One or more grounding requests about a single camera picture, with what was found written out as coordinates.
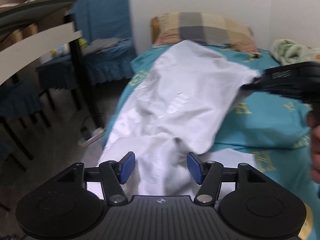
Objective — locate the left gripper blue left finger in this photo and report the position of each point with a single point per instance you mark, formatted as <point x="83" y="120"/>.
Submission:
<point x="113" y="175"/>

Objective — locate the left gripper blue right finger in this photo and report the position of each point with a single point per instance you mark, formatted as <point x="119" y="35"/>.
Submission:
<point x="206" y="174"/>

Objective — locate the white garment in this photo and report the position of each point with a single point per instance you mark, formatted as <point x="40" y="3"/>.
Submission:
<point x="177" y="109"/>

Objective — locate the person right hand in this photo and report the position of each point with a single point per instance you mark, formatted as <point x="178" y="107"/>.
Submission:
<point x="315" y="147"/>

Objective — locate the green fleece blanket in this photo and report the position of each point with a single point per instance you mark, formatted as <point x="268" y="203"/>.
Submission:
<point x="287" y="52"/>

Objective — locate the white power strip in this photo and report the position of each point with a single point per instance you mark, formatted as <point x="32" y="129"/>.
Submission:
<point x="89" y="137"/>

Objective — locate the teal patterned bed sheet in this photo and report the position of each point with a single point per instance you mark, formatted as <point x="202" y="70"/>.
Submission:
<point x="265" y="130"/>

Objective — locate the blue covered chair left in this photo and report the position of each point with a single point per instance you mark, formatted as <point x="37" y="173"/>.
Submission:
<point x="58" y="73"/>

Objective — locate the blue covered chair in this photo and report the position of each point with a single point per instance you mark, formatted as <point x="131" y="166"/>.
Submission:
<point x="109" y="20"/>
<point x="58" y="73"/>

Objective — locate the blue chair near table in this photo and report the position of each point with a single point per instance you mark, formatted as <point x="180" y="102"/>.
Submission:
<point x="18" y="101"/>

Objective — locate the grey cloth on chair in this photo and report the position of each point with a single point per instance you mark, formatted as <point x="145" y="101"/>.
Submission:
<point x="99" y="45"/>

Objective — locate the yellow blue plush toy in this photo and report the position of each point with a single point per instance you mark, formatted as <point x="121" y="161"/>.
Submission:
<point x="83" y="43"/>

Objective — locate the plaid pillow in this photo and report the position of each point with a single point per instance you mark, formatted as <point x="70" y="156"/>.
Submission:
<point x="203" y="28"/>

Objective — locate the blue covered chair right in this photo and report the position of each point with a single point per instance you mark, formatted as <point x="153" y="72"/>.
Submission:
<point x="109" y="20"/>

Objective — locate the wooden table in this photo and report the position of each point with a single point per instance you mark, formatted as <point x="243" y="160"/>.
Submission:
<point x="56" y="27"/>

